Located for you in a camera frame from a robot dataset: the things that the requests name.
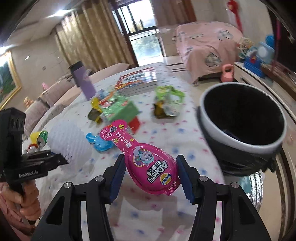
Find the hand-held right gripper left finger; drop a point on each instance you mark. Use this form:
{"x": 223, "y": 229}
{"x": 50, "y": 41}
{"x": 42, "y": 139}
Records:
{"x": 115, "y": 183}

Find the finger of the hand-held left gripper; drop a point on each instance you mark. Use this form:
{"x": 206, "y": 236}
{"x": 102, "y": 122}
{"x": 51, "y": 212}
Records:
{"x": 53, "y": 162}
{"x": 37, "y": 154}

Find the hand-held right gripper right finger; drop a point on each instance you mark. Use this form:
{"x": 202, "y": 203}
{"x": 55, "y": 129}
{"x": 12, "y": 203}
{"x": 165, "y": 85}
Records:
{"x": 187, "y": 183}

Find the white foam net sleeve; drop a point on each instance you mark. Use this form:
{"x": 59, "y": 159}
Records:
{"x": 69, "y": 139}

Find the pink snack package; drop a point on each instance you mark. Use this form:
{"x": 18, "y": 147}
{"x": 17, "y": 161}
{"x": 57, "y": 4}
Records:
{"x": 150, "y": 166}

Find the white round bin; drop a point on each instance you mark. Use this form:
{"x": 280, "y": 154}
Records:
{"x": 212, "y": 125}

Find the person's left forearm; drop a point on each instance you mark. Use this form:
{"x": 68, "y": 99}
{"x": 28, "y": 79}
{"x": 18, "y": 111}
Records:
{"x": 7, "y": 194}

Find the person's left hand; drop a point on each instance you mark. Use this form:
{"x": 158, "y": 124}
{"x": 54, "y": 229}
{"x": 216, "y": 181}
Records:
{"x": 29, "y": 201}

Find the striped pink pillow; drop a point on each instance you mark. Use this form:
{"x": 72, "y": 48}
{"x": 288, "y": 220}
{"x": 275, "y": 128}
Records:
{"x": 34, "y": 115}
{"x": 59, "y": 90}

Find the beige plush bear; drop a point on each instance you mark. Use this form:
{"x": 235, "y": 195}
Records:
{"x": 27, "y": 102}

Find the blue plastic wrapper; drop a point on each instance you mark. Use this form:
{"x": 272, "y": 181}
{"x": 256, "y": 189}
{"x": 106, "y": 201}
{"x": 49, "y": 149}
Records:
{"x": 99, "y": 142}

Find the gold framed painting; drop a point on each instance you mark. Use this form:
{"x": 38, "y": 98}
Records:
{"x": 7, "y": 78}

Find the red packet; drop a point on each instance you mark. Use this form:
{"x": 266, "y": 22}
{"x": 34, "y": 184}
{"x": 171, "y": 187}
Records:
{"x": 136, "y": 124}

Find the pink plush toy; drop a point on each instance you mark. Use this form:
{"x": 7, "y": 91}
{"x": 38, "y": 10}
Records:
{"x": 44, "y": 85}

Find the yellow green wrapper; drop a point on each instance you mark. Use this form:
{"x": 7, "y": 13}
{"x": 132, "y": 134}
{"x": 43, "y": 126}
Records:
{"x": 95, "y": 111}

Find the beige sofa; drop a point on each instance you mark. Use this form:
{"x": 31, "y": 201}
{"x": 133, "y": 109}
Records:
{"x": 69, "y": 92}

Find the green paper box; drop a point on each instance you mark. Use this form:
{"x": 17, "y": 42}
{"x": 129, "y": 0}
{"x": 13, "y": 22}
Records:
{"x": 120, "y": 110}

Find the green and brown snack wrapper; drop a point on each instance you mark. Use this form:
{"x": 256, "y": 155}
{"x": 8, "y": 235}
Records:
{"x": 168, "y": 102}

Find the purple water bottle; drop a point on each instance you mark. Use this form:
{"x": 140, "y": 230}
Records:
{"x": 84, "y": 83}

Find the red and blue snack wrapper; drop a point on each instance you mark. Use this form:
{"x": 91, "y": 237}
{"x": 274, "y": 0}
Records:
{"x": 106, "y": 96}

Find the colourful picture book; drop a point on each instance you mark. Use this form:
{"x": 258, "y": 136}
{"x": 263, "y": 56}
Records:
{"x": 136, "y": 75}
{"x": 143, "y": 89}

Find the pink kettlebell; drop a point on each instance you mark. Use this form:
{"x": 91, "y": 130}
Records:
{"x": 227, "y": 75}

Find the gold patterned curtain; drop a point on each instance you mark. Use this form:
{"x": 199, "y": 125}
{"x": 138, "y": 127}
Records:
{"x": 92, "y": 34}

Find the pink heart-print furniture cover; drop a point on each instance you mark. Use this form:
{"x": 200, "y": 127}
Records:
{"x": 203, "y": 48}

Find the blue toy machine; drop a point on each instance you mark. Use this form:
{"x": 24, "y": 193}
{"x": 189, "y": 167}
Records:
{"x": 253, "y": 63}

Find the wooden glass balcony door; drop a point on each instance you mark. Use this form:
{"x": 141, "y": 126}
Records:
{"x": 143, "y": 44}

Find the toy ferris wheel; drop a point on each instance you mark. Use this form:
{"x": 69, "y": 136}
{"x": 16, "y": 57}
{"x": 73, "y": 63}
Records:
{"x": 244, "y": 46}

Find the light blue square toy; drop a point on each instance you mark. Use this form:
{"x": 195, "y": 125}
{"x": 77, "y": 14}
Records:
{"x": 266, "y": 52}

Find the blue spiky ball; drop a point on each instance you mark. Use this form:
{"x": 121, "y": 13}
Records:
{"x": 269, "y": 39}

